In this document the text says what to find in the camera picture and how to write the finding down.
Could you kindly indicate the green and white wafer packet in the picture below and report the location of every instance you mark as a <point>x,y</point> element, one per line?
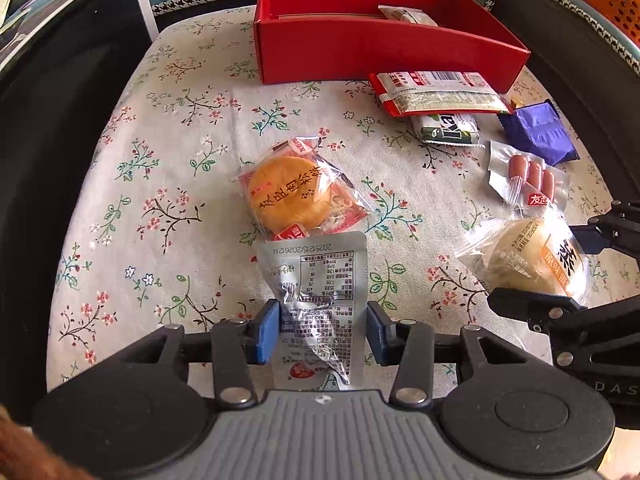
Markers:
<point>445,130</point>

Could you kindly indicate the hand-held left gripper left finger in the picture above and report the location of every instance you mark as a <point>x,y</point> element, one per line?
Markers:
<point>265,332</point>

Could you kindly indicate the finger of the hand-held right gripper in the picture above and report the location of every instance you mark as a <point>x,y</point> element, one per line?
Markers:
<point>525,305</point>
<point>590,237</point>

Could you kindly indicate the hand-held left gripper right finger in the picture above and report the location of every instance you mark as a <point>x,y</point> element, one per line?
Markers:
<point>376,332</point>

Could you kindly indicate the brown fuzzy cloth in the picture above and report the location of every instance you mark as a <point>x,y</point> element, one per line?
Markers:
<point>20,450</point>

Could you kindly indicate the translucent white snack packet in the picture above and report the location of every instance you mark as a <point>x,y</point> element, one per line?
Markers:
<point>407,16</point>

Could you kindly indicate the purple snack packet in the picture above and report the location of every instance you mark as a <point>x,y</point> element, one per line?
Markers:
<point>540,132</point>

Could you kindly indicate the red cardboard box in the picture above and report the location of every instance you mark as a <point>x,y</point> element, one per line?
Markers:
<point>350,45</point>

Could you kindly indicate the red and silver snack packet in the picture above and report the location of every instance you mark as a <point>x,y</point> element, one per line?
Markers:
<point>315,280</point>

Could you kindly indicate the floral tablecloth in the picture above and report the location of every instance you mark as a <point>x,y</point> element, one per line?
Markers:
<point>150,185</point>

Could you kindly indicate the round orange pastry packet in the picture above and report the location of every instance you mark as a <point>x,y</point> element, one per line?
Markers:
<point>290,195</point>

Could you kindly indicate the pale bun packet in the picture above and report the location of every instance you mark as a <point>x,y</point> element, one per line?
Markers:
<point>520,255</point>

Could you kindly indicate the clear sausage packet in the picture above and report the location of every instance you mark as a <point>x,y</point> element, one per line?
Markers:
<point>530,175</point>

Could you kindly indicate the black glossy panel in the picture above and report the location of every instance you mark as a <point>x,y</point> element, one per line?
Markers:
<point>60,110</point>

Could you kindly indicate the red and white wafer packet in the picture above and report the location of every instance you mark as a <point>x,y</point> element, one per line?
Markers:
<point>440,92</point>

